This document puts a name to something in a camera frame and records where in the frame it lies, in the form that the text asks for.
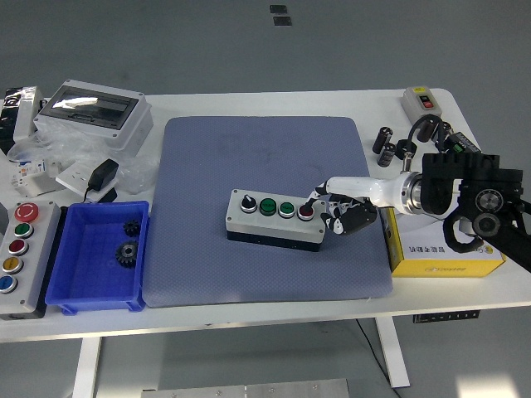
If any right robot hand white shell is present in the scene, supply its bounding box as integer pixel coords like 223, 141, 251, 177
304, 176, 402, 236

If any grey four-button control box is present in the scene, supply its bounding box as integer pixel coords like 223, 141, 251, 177
225, 188, 327, 253

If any grey five-button control box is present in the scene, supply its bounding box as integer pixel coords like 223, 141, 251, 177
0, 201, 63, 320

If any black cylindrical capacitor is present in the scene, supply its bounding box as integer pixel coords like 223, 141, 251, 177
433, 122, 453, 146
417, 118, 440, 143
372, 126, 394, 155
378, 142, 397, 168

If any black hex nut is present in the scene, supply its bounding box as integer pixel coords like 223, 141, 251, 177
395, 138, 418, 161

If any yellow and white cardboard box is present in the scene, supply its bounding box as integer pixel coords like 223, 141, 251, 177
379, 206, 507, 279

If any black module with green terminal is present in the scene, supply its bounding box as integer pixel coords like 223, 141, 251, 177
441, 131, 482, 155

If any black table control panel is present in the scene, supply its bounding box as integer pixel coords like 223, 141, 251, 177
412, 309, 480, 324

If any white table leg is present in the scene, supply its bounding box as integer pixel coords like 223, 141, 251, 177
71, 336, 103, 398
375, 317, 411, 389

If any blue-grey table mat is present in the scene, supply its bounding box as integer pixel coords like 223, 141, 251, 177
143, 115, 395, 308

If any grey metal plate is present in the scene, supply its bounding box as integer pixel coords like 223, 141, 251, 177
140, 377, 350, 398

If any large black bevel gear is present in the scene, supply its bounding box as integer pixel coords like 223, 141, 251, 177
114, 240, 140, 269

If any black power adapter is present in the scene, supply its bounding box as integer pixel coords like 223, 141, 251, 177
84, 158, 120, 204

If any blue plastic bin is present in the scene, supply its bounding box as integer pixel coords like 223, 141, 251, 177
44, 201, 150, 316

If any clear plastic bag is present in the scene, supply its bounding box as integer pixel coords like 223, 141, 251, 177
7, 124, 158, 196

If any white circuit breaker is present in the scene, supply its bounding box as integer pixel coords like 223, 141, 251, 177
10, 159, 63, 198

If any white rectangular box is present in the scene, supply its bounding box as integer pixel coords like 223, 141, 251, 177
13, 85, 47, 143

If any black foil package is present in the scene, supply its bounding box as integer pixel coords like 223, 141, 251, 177
0, 87, 26, 157

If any grey red-green switch box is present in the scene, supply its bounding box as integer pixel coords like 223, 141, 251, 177
401, 85, 444, 129

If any black cable under table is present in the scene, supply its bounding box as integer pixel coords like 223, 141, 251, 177
355, 318, 402, 398

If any grey enclosure with clear lid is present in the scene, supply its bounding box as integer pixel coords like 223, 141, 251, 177
32, 79, 154, 158

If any white wall socket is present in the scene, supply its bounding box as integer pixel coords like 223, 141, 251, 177
56, 161, 109, 196

